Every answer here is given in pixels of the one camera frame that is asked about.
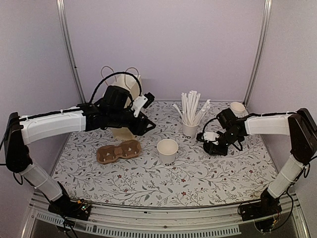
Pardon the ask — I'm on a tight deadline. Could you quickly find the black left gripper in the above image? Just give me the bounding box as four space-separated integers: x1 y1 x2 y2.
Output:
108 105 157 135

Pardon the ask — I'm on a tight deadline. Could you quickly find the white paper coffee cup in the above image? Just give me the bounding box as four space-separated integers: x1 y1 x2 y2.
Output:
157 139 179 166

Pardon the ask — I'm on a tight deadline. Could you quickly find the brown cardboard cup carrier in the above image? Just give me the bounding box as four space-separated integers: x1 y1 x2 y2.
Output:
96 140 141 165

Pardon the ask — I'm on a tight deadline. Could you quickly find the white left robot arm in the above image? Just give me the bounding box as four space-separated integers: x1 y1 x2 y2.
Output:
1 86 155 216

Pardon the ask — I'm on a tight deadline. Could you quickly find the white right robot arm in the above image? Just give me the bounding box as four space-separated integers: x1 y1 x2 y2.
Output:
197 108 317 216

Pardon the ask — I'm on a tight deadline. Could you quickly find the white paper cup far corner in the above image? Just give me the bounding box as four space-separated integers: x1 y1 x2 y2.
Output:
230 102 246 117

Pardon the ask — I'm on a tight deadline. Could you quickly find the floral patterned table mat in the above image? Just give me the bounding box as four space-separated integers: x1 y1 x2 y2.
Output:
52 101 277 207

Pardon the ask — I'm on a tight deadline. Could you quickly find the white cup holding straws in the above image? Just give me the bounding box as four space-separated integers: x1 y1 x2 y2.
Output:
182 121 199 140

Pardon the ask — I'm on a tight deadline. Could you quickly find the bundle of white wrapped straws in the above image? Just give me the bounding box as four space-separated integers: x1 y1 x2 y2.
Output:
172 90 211 126

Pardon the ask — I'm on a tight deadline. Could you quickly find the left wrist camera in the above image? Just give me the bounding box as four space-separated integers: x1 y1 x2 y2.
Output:
132 92 155 118

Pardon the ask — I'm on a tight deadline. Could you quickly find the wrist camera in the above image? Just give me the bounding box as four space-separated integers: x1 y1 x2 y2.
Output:
132 92 155 118
196 132 220 144

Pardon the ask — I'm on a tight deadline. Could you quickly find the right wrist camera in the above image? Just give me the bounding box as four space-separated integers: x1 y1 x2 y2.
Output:
196 132 220 144

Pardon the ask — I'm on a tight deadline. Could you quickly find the cream paper bag with handles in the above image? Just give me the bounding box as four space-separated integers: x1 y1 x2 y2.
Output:
100 65 143 142

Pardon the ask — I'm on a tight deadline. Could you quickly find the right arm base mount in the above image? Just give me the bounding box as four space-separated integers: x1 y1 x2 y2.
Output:
237 193 282 233

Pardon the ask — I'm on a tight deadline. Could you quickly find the front aluminium rail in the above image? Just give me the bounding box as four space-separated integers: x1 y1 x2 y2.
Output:
22 192 310 238

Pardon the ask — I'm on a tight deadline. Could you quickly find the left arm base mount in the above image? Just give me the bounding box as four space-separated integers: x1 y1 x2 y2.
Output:
48 195 91 221

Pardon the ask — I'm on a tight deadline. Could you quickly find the right aluminium frame post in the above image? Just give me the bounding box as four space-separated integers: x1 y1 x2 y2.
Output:
243 0 272 107

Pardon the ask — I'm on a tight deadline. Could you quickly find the aluminium frame post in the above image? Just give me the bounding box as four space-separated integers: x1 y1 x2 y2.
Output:
56 0 86 103
243 0 272 107

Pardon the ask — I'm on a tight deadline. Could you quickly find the left aluminium frame post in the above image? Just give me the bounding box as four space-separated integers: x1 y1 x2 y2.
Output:
56 0 86 103

